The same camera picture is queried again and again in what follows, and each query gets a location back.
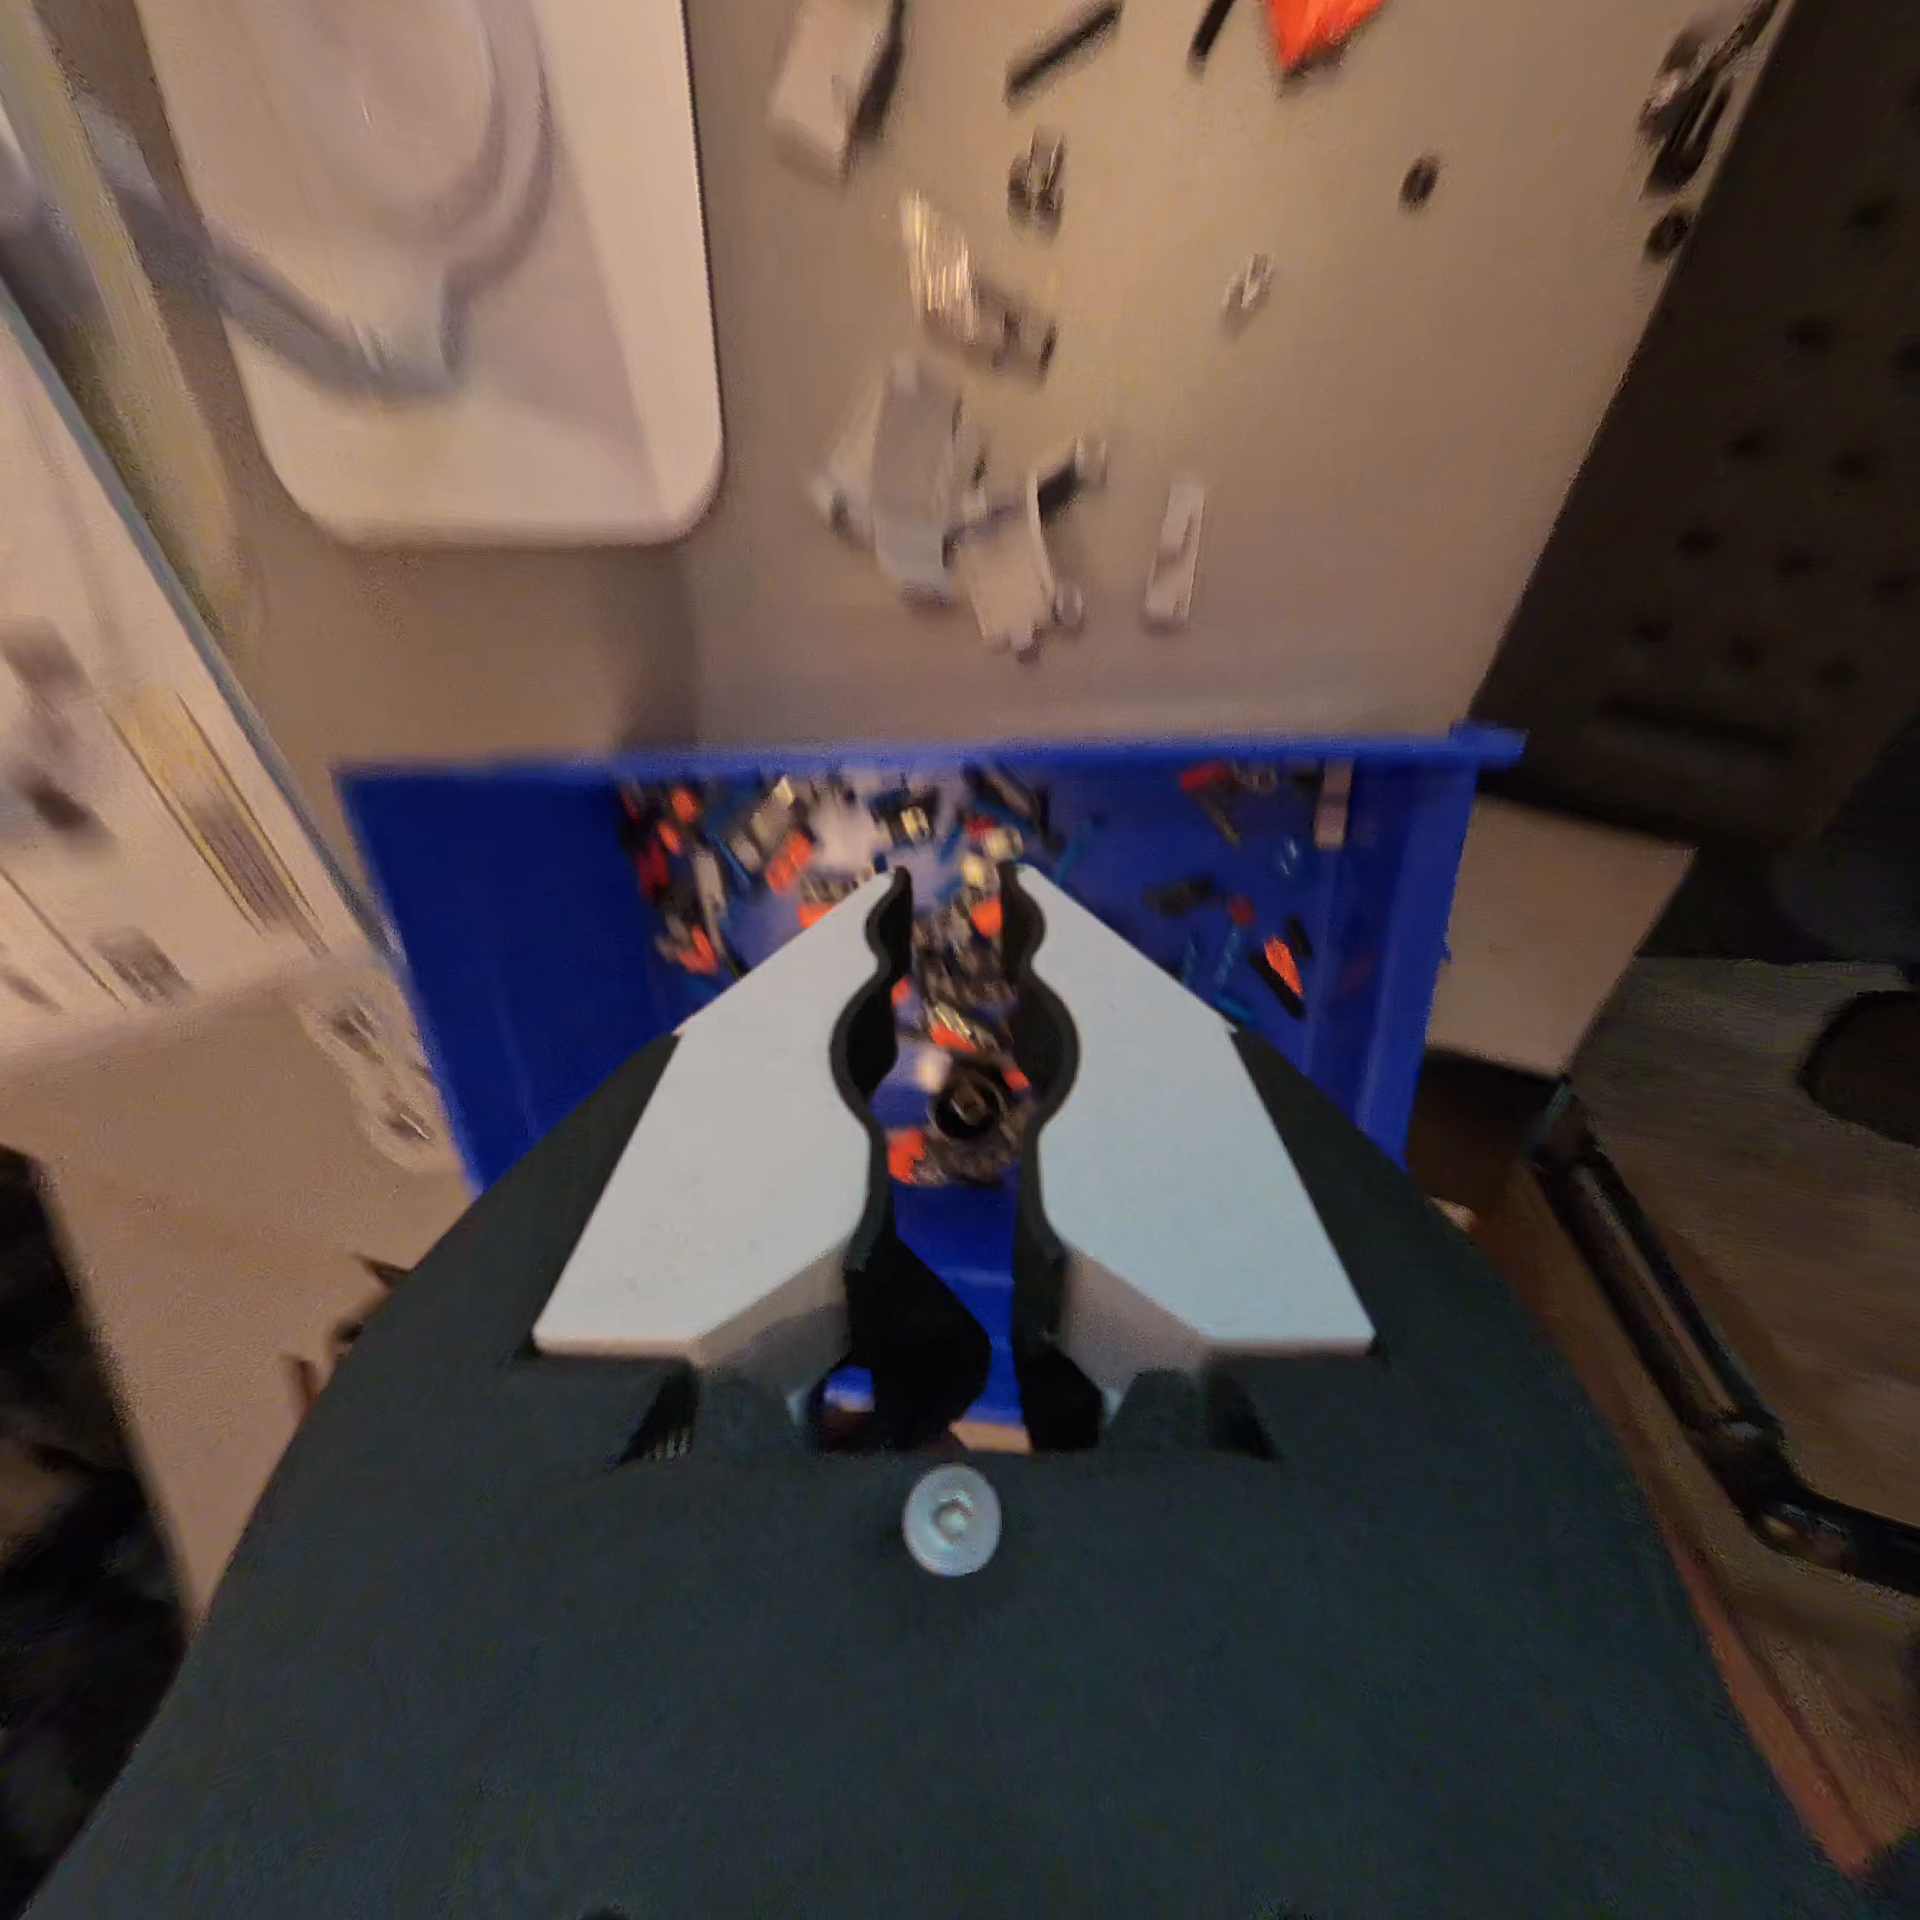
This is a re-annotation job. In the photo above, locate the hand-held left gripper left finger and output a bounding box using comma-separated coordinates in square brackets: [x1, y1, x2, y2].
[533, 866, 990, 1450]

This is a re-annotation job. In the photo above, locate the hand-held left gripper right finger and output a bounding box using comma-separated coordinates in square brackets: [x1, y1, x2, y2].
[995, 861, 1375, 1450]

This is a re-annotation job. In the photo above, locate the pile of small building parts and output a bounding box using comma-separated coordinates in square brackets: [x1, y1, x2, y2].
[615, 757, 1360, 1187]

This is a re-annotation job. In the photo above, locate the blue tagged plastic bin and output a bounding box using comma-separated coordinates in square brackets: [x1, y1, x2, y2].
[335, 725, 1530, 1419]

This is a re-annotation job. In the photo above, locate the robot kit instruction booklet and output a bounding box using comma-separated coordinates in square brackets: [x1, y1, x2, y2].
[0, 346, 467, 1187]

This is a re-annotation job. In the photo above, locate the narrow light grey panel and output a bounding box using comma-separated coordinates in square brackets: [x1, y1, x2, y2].
[1144, 478, 1210, 629]

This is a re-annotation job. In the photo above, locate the pile of light grey panels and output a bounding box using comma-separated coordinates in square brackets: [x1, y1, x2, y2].
[810, 352, 1114, 663]

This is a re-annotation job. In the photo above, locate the small clear plastic bag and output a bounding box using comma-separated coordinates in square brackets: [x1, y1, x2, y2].
[902, 195, 985, 354]

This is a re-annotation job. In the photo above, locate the short black axle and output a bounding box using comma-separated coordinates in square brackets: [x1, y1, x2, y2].
[1006, 0, 1128, 95]

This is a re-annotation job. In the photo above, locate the large orange wedge panel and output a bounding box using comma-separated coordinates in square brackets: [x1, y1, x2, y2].
[1259, 0, 1390, 74]

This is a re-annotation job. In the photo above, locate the silver branched connector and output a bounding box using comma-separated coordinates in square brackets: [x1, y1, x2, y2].
[1642, 30, 1743, 197]

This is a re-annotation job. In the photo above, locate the black strap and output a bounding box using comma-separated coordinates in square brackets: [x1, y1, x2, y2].
[1530, 1111, 1920, 1594]

